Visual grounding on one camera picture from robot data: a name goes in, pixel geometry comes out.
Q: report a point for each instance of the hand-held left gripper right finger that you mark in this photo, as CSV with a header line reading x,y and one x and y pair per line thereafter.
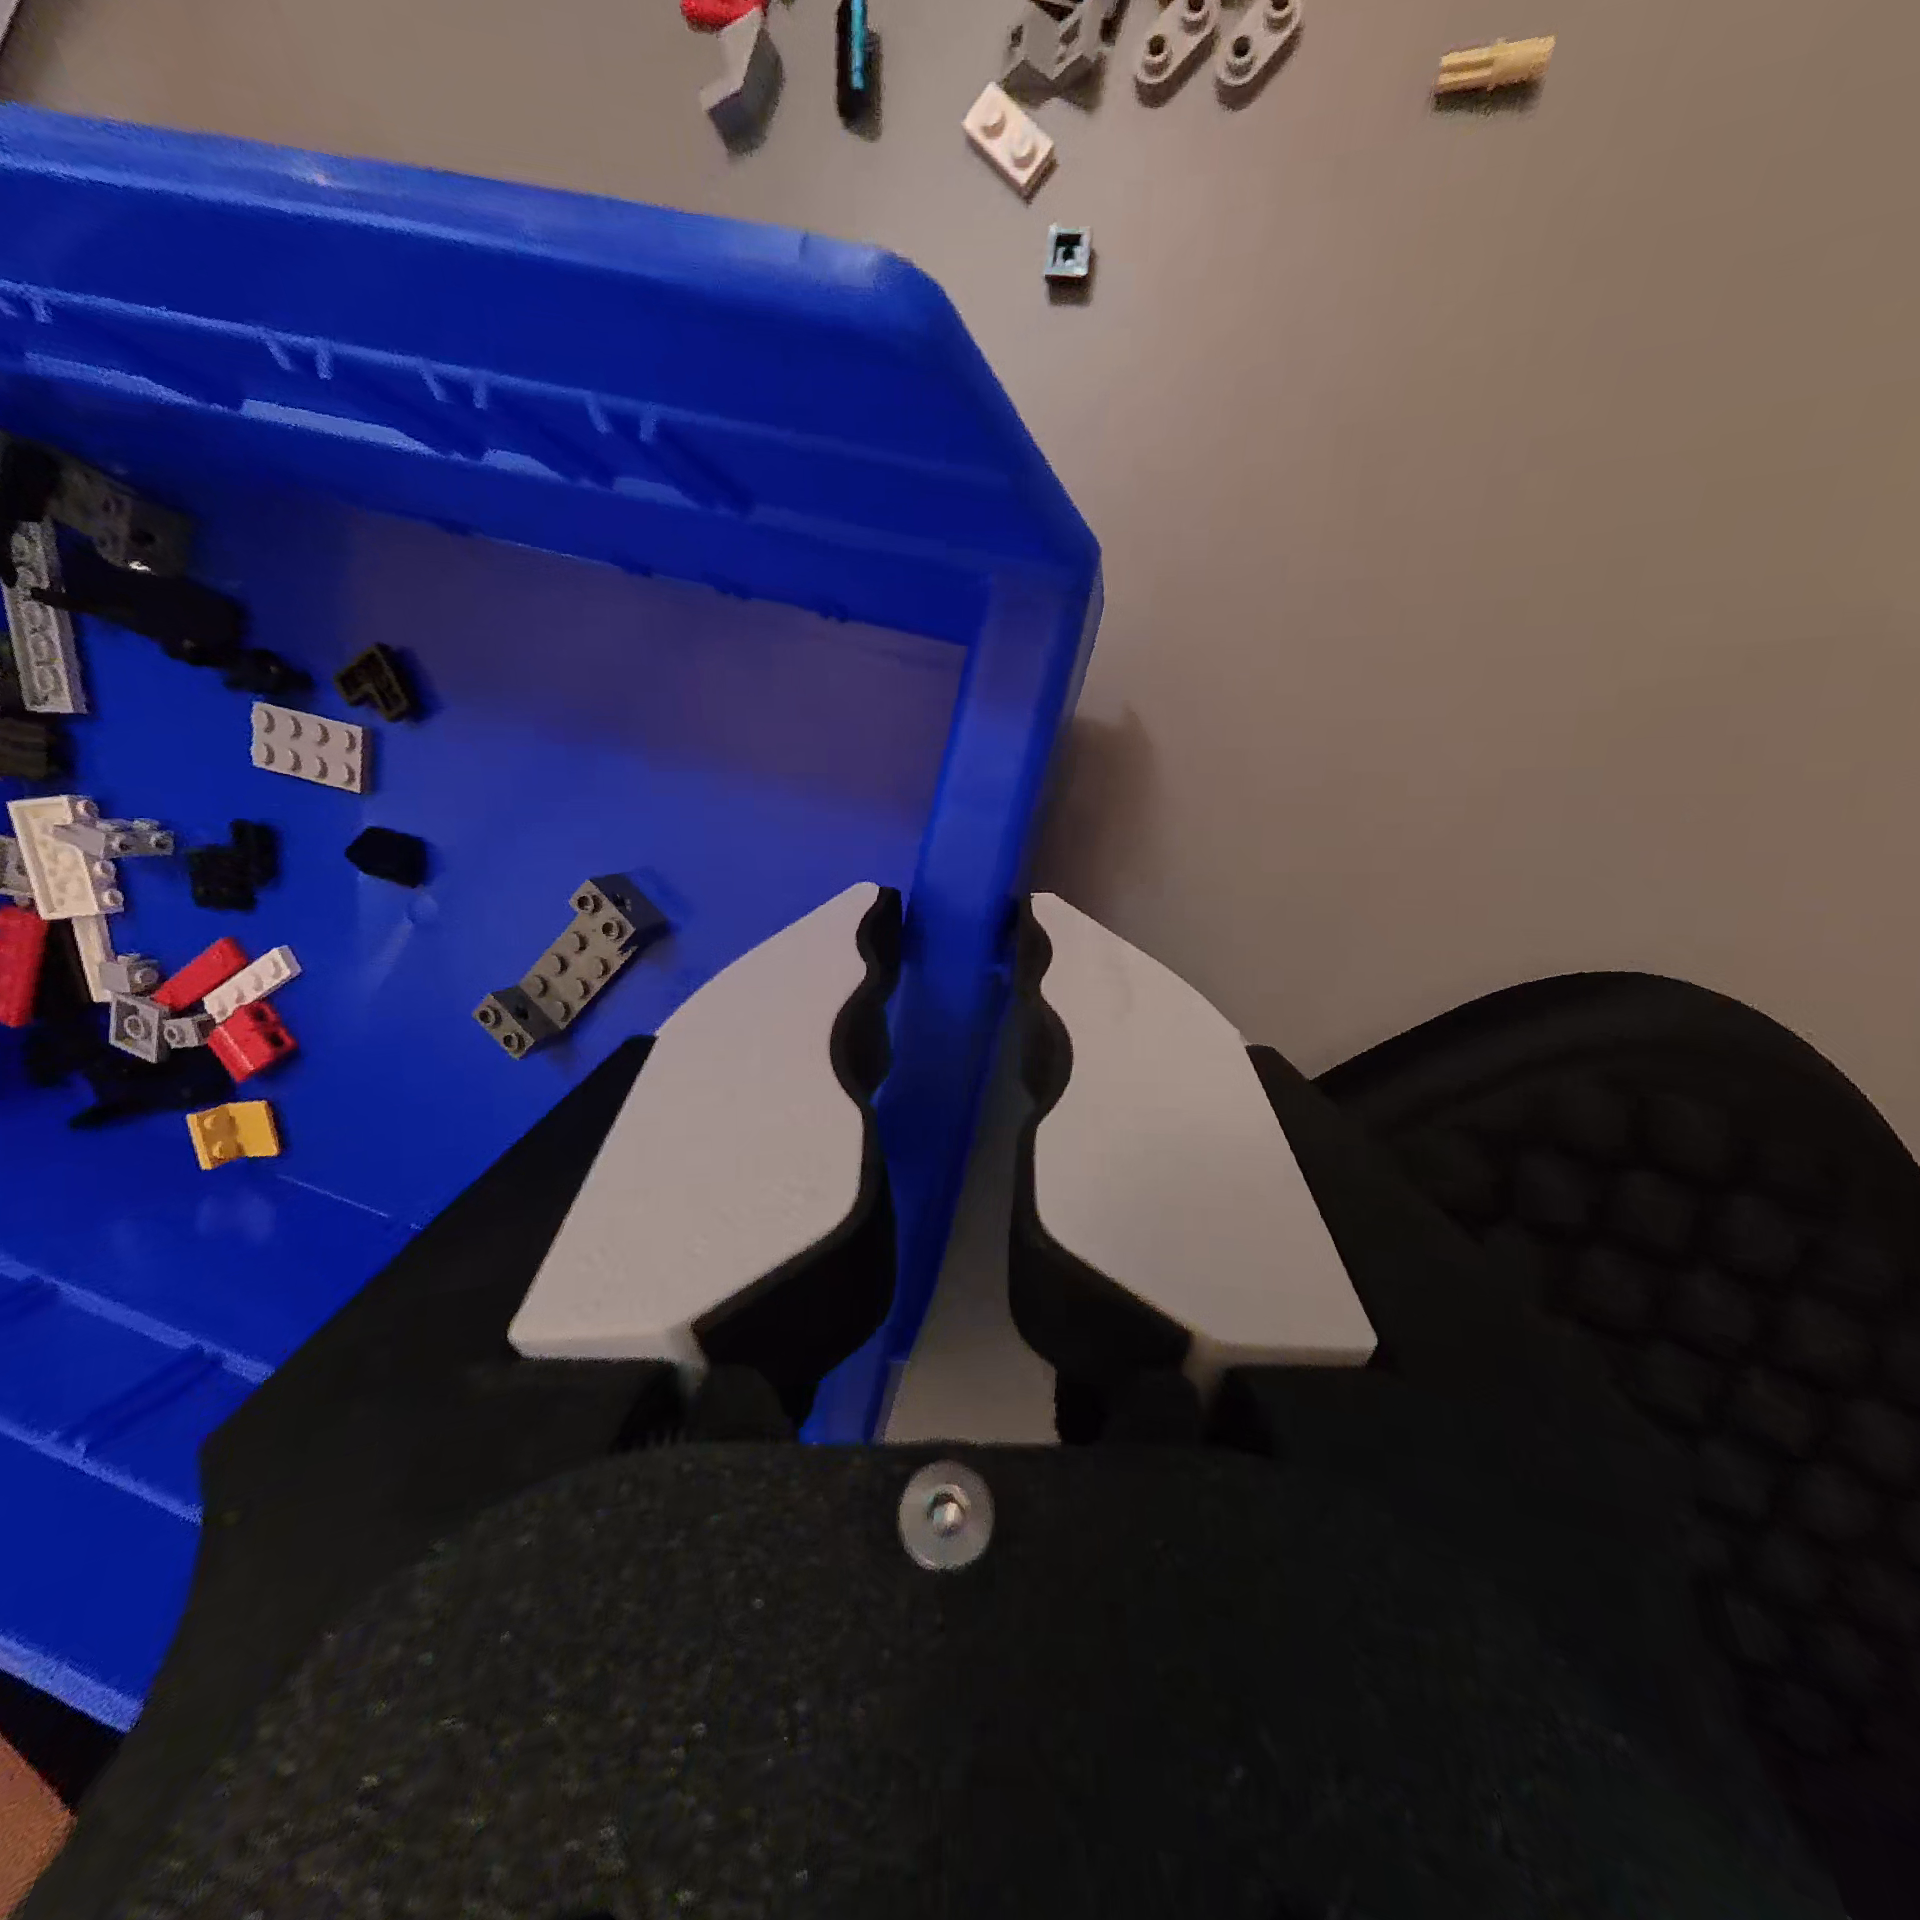
x,y
1186,1184

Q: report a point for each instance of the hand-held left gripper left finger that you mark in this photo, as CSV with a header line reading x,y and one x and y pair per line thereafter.
x,y
704,1184

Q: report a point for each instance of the blue plastic bin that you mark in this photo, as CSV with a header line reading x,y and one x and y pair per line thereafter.
x,y
677,749

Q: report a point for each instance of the heap of mixed toy bricks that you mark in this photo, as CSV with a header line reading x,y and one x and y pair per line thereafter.
x,y
308,745

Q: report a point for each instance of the pile of small toy bricks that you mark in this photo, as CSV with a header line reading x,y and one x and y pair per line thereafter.
x,y
1013,137

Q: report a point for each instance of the black padded armrest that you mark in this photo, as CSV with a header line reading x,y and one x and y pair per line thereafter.
x,y
1723,1274

